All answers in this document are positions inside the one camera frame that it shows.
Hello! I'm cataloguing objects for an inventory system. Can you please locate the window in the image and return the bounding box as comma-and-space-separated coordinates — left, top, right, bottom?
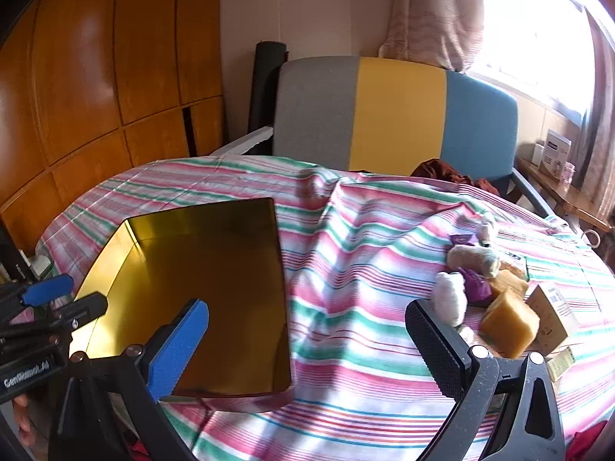
473, 0, 601, 121

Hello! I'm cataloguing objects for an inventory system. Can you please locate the patterned snack packet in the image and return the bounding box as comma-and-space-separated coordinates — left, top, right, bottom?
500, 252, 529, 279

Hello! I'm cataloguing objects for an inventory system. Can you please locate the black device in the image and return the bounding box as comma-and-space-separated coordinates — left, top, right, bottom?
0, 214, 37, 284

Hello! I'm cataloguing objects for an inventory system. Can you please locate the red cloth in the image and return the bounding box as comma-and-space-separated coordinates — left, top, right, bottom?
564, 420, 615, 461

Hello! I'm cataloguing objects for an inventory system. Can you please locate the beige cardboard box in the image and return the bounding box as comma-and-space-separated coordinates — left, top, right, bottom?
525, 282, 581, 353

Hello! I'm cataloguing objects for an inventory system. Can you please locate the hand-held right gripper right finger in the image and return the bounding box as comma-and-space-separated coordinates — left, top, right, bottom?
405, 299, 568, 461

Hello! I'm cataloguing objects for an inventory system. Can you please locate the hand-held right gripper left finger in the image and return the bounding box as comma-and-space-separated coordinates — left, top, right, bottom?
48, 299, 210, 461

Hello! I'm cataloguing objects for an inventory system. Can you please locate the black rolled mat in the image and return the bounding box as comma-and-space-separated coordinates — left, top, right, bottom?
247, 41, 288, 135

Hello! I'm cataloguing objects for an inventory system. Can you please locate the white carton box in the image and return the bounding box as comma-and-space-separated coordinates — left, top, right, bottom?
538, 129, 572, 182

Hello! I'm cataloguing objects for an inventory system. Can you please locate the white fluffy ball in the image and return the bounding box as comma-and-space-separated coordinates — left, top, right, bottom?
429, 271, 468, 326

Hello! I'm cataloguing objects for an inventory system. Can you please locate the small yellow sponge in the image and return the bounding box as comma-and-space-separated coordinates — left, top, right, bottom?
489, 269, 529, 305

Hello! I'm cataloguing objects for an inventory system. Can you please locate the cream fluffy roll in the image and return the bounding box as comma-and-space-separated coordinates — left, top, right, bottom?
447, 244, 500, 279

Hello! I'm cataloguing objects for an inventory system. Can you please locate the wooden wardrobe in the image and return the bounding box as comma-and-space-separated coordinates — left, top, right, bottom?
0, 0, 226, 255

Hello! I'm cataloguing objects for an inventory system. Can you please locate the grey yellow blue sofa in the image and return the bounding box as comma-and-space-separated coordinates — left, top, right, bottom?
211, 56, 555, 217

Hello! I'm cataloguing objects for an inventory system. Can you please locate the large yellow sponge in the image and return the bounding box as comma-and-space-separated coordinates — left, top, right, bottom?
479, 289, 540, 360

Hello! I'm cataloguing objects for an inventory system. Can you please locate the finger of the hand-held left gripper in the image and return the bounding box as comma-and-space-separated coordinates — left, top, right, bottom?
0, 293, 109, 347
0, 274, 75, 320

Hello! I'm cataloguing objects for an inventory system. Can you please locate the person's left hand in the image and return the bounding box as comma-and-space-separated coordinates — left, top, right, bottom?
12, 391, 53, 449

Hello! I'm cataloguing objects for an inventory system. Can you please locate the gold metal tin box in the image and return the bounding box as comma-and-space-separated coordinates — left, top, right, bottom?
67, 197, 296, 414

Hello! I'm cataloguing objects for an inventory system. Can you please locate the wooden side table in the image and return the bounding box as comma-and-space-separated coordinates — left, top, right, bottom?
516, 156, 613, 234

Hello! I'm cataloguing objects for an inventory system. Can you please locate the pink curtain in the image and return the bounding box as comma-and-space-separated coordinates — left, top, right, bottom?
572, 10, 615, 231
379, 0, 485, 72

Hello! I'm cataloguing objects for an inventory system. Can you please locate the striped blanket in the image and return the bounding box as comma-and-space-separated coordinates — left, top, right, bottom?
36, 155, 615, 461

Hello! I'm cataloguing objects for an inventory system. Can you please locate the green label box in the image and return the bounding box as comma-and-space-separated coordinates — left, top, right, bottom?
545, 346, 576, 382

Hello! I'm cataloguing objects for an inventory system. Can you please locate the red-brown cloth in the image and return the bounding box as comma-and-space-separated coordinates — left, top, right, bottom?
411, 158, 500, 197

